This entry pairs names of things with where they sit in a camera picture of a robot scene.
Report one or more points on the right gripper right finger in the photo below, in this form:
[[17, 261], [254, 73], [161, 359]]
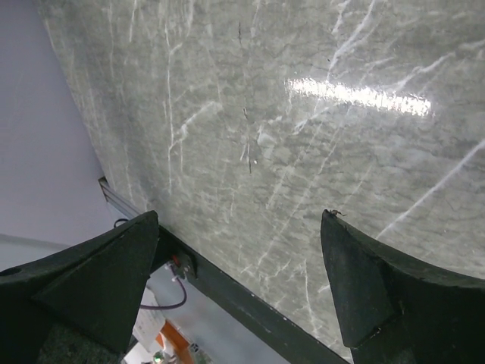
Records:
[[394, 308]]

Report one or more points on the aluminium rail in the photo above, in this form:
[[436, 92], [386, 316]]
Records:
[[117, 201]]

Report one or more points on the black base bar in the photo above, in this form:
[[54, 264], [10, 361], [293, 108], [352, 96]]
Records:
[[274, 329]]

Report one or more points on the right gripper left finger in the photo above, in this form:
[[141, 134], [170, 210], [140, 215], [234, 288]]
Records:
[[79, 305]]

